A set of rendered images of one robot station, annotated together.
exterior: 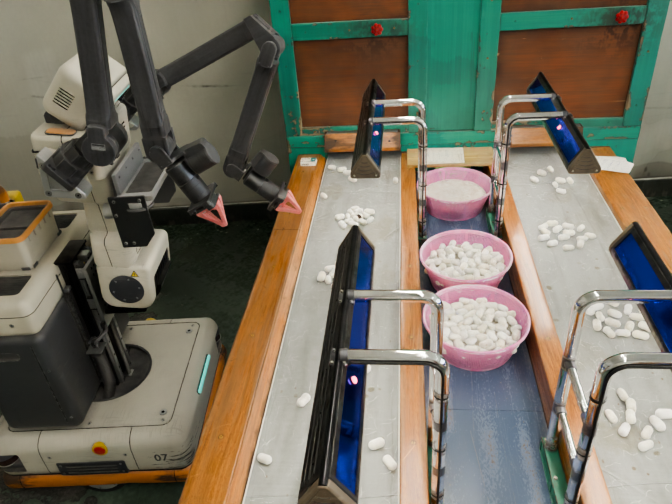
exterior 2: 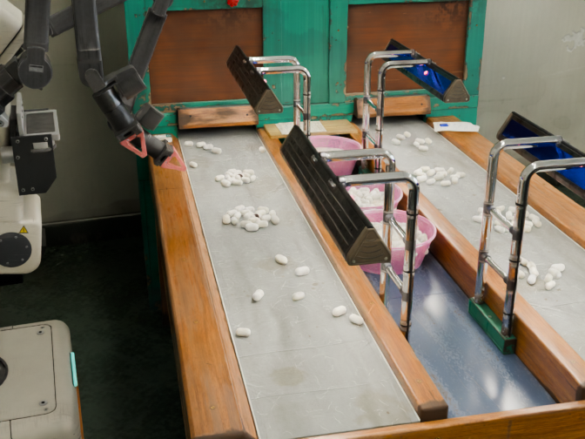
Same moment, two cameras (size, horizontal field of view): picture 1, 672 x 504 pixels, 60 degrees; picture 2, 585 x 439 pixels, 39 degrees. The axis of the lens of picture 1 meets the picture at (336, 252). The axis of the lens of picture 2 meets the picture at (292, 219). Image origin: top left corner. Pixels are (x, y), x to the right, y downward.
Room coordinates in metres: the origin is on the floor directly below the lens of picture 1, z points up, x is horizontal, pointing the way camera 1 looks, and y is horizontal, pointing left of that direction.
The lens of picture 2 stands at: (-0.71, 0.60, 1.68)
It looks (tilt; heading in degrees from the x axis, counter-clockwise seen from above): 23 degrees down; 340
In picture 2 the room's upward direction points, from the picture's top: straight up
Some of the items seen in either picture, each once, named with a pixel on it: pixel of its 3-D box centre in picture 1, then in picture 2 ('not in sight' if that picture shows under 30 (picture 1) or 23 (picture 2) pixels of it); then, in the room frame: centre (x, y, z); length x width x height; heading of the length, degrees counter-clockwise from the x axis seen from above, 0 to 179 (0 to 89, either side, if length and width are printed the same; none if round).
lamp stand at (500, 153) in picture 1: (525, 171); (395, 122); (1.64, -0.61, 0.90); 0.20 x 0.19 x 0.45; 172
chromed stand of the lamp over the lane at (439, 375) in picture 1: (393, 411); (362, 258); (0.73, -0.08, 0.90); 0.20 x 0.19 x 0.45; 172
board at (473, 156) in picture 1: (450, 157); (310, 128); (2.05, -0.47, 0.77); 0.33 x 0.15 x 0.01; 82
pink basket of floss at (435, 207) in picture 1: (454, 195); (324, 159); (1.84, -0.44, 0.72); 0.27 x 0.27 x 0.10
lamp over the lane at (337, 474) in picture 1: (344, 337); (326, 183); (0.75, 0.00, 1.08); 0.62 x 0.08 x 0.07; 172
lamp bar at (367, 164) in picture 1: (370, 122); (252, 76); (1.71, -0.14, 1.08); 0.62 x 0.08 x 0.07; 172
